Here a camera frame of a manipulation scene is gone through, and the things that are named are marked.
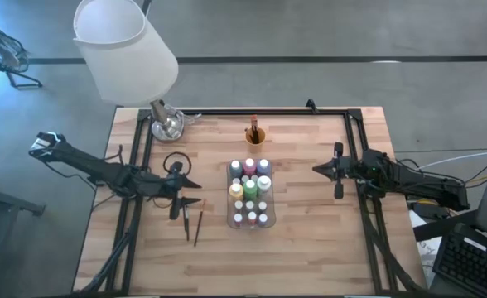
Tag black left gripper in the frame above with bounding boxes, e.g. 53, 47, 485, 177
158, 161, 204, 220

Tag black camera cable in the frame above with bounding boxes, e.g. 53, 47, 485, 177
162, 151, 193, 177

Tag large green paint bottle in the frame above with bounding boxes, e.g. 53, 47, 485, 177
243, 179, 258, 200

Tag clear plastic bin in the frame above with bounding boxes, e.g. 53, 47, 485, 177
225, 157, 277, 230

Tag black power brick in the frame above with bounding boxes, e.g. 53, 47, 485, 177
411, 199, 451, 220

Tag white paper sheet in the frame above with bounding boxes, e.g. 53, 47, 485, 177
407, 209, 442, 287

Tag large yellow paint bottle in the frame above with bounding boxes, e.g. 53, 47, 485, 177
228, 182, 244, 201

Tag fan paintbrush orange bristles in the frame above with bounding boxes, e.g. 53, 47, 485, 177
250, 114, 260, 144

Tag orange plastic cup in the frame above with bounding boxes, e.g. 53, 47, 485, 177
245, 126, 267, 155

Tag white cable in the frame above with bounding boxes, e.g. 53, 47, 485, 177
417, 150, 487, 171

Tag black keyboard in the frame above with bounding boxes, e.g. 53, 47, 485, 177
432, 229, 487, 298

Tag paintbrush silver ferrule tan bristles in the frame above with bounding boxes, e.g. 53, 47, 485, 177
182, 206, 190, 243

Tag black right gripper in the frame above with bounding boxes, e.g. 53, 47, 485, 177
311, 142, 359, 200

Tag large white paint bottle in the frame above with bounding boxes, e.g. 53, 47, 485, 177
256, 175, 272, 196

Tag table lamp white shade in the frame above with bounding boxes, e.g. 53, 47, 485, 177
72, 0, 186, 142

